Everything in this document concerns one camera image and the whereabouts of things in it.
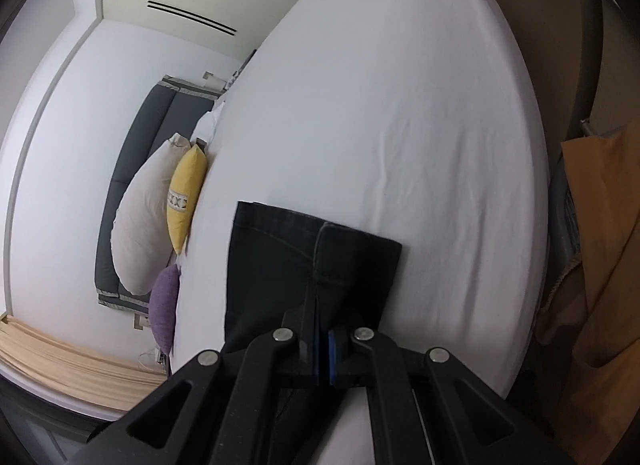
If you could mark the dark grey padded headboard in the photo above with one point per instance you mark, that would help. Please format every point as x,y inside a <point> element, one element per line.
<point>145,135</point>

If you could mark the cream curtain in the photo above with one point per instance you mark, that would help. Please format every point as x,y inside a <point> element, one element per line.
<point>60,355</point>

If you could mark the orange cloth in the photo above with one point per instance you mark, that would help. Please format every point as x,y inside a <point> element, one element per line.
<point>600,245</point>

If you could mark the large beige pillow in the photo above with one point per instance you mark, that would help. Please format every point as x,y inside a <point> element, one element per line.
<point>145,220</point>

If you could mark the white pillow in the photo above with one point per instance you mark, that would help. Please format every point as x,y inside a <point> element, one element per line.
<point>207,125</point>

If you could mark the black denim pants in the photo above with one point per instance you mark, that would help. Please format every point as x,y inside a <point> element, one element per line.
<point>270,265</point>

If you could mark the purple cushion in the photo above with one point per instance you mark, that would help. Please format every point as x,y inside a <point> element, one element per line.
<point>165,305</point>

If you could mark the bed with white sheet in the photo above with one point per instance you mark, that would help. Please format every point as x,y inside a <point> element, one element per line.
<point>400,120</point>

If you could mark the yellow patterned cushion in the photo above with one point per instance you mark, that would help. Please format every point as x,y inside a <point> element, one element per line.
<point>185,180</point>

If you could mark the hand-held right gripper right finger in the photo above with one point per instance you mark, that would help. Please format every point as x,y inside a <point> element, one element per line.
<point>334,355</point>

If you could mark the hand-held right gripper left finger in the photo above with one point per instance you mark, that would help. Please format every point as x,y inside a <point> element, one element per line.
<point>316,352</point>

